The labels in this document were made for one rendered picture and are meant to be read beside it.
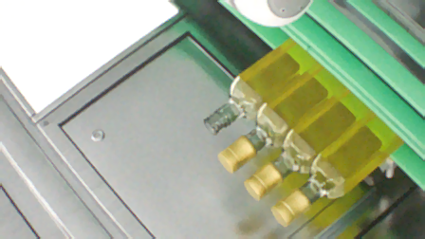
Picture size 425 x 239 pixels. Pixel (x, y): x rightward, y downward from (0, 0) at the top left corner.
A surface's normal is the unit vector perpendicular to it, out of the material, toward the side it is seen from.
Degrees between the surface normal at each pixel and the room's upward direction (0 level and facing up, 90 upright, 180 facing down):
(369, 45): 90
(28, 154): 90
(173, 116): 89
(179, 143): 90
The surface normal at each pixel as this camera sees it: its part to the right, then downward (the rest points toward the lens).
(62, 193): -0.10, -0.52
